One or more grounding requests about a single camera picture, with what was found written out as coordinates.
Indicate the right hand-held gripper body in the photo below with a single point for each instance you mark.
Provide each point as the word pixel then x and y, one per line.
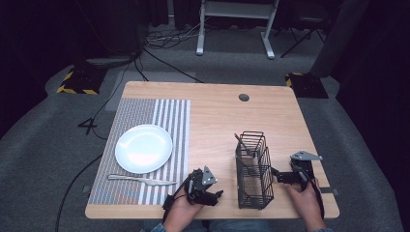
pixel 304 166

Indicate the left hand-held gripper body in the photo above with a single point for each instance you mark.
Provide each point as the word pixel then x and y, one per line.
pixel 199 182

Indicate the person's right hand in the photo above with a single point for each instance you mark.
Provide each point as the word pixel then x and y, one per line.
pixel 306 203

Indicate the person's left hand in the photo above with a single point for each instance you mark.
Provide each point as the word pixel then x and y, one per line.
pixel 180 211

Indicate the person's blue jeans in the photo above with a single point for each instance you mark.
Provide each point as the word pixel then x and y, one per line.
pixel 232 226

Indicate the grey table edge clamp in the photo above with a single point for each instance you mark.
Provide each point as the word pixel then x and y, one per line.
pixel 86 189
pixel 329 190

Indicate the metal utensil in basket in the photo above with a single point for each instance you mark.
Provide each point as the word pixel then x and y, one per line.
pixel 242 143

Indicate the silver table knife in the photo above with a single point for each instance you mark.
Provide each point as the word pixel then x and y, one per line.
pixel 141 179

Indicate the white round plate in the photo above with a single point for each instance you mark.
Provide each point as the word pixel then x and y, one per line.
pixel 143 149

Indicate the black yellow striped base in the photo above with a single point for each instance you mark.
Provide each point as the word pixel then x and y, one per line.
pixel 306 85
pixel 80 80

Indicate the grey striped placemat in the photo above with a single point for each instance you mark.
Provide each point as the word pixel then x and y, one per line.
pixel 135 109

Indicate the black tripod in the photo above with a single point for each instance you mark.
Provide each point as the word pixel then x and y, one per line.
pixel 303 35

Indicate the dark slanted column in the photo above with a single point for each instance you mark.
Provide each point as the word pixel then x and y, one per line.
pixel 338 38

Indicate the white metal stand frame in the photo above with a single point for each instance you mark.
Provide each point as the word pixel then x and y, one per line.
pixel 237 9

